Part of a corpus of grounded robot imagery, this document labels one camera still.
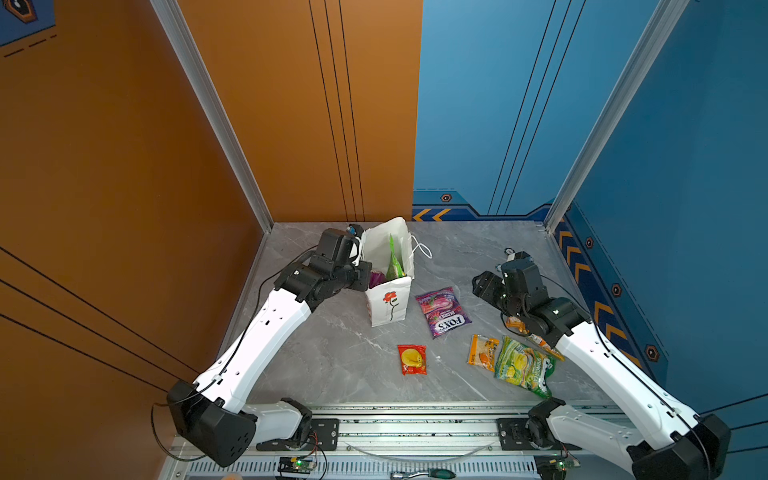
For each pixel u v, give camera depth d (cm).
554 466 71
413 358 84
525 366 81
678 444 37
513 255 71
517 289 59
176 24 71
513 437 72
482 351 85
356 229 66
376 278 89
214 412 38
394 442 73
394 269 80
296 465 71
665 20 70
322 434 74
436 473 68
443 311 92
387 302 79
